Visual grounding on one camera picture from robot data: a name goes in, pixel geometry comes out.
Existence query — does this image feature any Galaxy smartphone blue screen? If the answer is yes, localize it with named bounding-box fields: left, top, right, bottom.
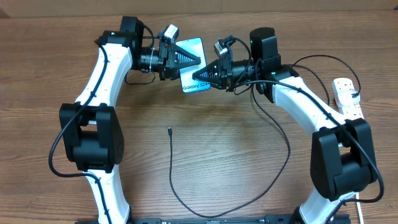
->
left=176, top=37, right=211, bottom=94

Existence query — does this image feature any white charger adapter plug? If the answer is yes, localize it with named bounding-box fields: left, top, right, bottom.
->
left=335, top=90, right=361, bottom=108

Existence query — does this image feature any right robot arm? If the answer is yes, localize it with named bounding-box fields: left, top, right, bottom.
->
left=192, top=27, right=384, bottom=223

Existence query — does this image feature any black USB charging cable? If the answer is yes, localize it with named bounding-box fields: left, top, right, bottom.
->
left=167, top=55, right=362, bottom=218

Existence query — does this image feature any white power strip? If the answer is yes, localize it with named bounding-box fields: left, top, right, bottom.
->
left=331, top=78, right=364, bottom=120

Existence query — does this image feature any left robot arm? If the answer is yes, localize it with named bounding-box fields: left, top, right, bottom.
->
left=49, top=16, right=201, bottom=223

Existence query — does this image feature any white power strip cord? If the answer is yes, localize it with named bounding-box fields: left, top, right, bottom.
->
left=356, top=192, right=364, bottom=224

